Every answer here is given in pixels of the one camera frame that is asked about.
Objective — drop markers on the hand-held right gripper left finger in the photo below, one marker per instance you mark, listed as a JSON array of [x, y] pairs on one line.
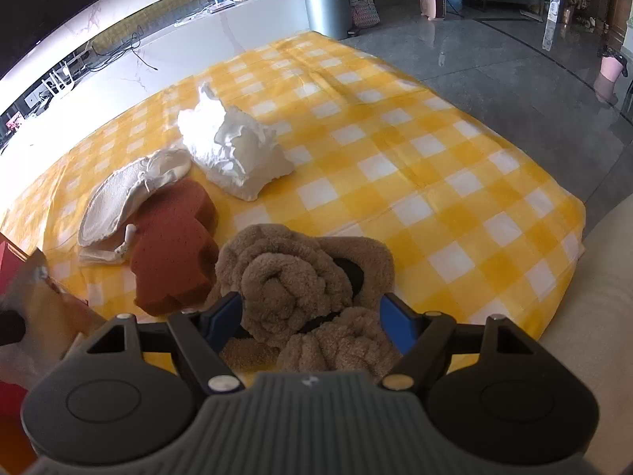
[[225, 317]]

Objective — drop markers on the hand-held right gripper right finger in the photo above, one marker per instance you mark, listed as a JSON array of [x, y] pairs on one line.
[[398, 324]]

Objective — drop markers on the brown fluffy towel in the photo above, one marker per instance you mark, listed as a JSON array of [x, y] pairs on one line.
[[277, 277]]

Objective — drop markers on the white paper towel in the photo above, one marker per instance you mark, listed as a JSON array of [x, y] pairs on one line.
[[232, 148]]

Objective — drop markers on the red-brown sponge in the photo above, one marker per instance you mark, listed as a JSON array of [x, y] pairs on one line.
[[173, 252]]

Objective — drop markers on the white cloth slipper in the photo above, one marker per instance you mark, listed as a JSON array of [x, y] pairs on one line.
[[113, 198]]

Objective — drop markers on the yellow checkered tablecloth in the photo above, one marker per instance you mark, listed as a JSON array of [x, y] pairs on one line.
[[395, 158]]

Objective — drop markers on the beige sofa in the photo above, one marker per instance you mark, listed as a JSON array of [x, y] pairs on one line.
[[593, 356]]

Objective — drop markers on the red flat box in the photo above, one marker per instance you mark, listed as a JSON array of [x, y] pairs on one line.
[[10, 262]]

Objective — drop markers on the white marble television cabinet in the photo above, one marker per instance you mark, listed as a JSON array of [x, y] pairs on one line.
[[173, 59]]

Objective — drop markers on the white router with antennas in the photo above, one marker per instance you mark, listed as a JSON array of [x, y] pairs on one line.
[[62, 81]]

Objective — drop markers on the woven basket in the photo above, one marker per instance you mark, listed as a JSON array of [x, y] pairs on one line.
[[365, 12]]

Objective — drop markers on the pink heater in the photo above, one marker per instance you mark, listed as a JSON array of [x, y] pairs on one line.
[[432, 4]]

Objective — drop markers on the silver trash can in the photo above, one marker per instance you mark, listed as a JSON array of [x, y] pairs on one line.
[[326, 5]]

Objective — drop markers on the pink pot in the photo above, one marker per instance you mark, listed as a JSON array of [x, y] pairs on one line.
[[613, 68]]

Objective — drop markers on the white bottle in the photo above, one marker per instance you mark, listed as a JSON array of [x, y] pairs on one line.
[[555, 7]]

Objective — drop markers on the black wall television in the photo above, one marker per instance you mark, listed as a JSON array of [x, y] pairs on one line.
[[49, 0]]

